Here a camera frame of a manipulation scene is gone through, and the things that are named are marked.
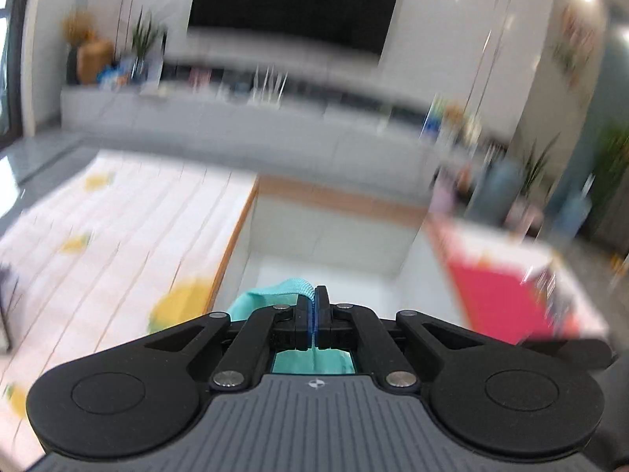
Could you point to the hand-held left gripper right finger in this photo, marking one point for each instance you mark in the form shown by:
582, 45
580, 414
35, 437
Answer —
320, 319

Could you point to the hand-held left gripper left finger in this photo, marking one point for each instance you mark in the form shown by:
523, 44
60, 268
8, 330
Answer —
304, 319

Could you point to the teal cloth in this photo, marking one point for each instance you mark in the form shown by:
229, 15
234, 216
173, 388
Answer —
265, 300

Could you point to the white box with orange rim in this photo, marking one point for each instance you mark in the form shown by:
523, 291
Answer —
319, 236

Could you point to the pink printed mat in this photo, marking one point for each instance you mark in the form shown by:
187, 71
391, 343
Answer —
491, 295

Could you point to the large leafy green plant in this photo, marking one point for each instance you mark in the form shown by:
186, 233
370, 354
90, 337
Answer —
612, 177

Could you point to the tall spiky green plant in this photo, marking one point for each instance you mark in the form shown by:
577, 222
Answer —
538, 167

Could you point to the white television console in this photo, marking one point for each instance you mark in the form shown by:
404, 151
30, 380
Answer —
245, 123

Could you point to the colourful toy packets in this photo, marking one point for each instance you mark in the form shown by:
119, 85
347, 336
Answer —
440, 118

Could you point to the white router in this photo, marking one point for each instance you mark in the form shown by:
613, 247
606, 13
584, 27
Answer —
269, 86

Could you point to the small pink box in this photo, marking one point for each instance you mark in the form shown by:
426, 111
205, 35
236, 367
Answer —
199, 77

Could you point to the blue and white packet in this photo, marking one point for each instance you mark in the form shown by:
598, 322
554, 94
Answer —
112, 76

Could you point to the black television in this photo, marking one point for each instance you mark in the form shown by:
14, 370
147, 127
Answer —
295, 0

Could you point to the green potted plant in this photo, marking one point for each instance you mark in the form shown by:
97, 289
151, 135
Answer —
146, 39

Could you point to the round orange vase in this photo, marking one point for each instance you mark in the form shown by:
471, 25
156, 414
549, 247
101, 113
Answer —
94, 61

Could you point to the dried yellow flowers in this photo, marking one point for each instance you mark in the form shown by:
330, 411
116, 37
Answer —
78, 28

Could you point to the glass sliding door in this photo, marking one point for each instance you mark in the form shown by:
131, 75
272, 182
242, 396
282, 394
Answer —
12, 49

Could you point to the colourful wall picture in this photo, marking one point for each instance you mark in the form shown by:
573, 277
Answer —
575, 44

